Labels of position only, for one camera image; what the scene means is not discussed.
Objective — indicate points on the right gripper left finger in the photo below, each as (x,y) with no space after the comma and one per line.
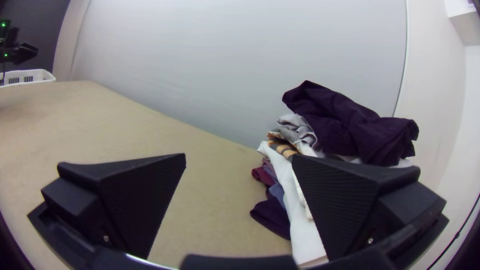
(131,195)

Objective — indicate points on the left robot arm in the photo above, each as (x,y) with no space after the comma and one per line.
(15,52)

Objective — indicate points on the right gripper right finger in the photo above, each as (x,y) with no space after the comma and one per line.
(345,202)

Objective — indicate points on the white laundry basket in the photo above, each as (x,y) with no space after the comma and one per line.
(30,77)

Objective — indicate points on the heap of clothes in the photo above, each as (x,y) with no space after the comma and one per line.
(337,120)

